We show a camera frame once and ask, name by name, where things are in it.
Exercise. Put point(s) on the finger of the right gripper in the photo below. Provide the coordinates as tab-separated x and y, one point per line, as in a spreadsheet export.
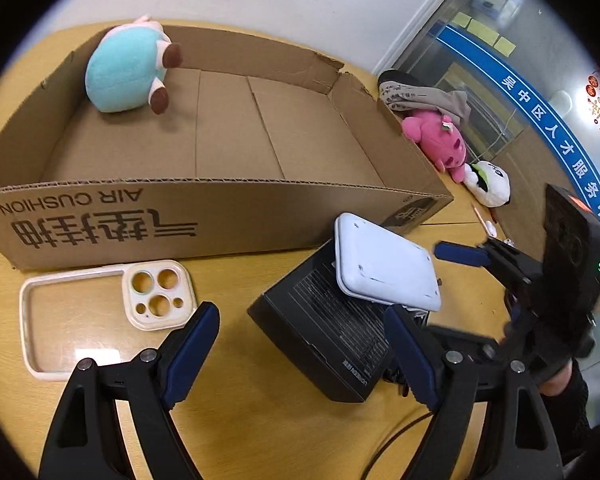
462	254

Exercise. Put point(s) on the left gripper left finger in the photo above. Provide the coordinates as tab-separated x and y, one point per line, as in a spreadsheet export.
85	440

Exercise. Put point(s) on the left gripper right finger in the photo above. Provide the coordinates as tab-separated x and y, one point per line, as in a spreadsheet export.
450	371

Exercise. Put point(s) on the white rectangular device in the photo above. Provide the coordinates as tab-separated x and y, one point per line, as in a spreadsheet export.
375	264

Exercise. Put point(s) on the clear phone case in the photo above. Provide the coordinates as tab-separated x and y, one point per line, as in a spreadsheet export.
107	314

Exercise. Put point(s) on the black product box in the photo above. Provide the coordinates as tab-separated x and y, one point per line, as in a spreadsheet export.
338	342

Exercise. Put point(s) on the right hand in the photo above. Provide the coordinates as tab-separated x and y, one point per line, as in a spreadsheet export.
558	382

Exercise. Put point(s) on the pink pen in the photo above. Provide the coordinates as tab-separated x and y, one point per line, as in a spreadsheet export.
485	220

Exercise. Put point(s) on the white panda plush toy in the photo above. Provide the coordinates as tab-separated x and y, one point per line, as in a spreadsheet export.
488	183

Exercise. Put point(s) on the pink plush toy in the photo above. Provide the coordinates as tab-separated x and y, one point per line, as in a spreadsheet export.
439	139

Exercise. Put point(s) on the grey folded cloth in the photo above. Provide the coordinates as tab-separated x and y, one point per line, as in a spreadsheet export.
403	93

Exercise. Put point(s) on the yellow sticky notes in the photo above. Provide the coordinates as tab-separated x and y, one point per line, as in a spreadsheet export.
484	32

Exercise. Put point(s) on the brown cardboard box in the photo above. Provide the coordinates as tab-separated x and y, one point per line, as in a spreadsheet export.
263	144

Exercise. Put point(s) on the teal pig plush toy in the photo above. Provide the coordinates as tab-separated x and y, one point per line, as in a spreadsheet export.
127	69

